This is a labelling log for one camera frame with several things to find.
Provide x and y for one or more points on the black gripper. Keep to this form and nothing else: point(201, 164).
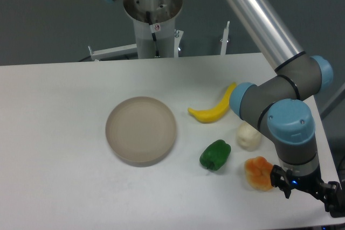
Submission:
point(330, 193)

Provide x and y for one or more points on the yellow toy banana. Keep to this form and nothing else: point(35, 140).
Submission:
point(217, 112)

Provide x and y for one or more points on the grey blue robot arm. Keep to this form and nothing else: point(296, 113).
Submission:
point(276, 108)

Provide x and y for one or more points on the orange toy bread knot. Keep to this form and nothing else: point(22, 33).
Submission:
point(257, 173)

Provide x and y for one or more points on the white toy garlic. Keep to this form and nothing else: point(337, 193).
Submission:
point(248, 137)

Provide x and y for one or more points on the grey diagonal table leg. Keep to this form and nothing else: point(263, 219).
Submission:
point(332, 103)

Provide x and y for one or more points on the green toy bell pepper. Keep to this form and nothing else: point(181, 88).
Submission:
point(215, 155)

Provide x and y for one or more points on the beige round plate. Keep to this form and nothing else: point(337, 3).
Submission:
point(141, 130)

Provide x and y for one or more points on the white metal upright bracket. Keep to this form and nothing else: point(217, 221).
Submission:
point(225, 39)

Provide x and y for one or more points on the white metal frame bar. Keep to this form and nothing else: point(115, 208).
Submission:
point(114, 53)

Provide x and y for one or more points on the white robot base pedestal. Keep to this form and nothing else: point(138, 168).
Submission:
point(154, 27)

